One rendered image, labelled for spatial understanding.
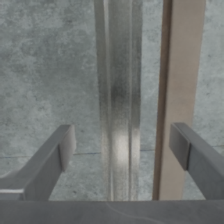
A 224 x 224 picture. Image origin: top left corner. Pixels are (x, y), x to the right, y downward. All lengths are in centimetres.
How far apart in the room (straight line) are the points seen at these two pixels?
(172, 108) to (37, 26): 53
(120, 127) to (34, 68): 50
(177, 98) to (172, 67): 6
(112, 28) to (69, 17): 43
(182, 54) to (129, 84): 14
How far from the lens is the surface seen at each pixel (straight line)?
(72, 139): 16
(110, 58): 22
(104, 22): 25
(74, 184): 83
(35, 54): 67
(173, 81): 33
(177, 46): 33
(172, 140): 16
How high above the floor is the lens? 61
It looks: 73 degrees down
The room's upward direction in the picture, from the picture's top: 175 degrees counter-clockwise
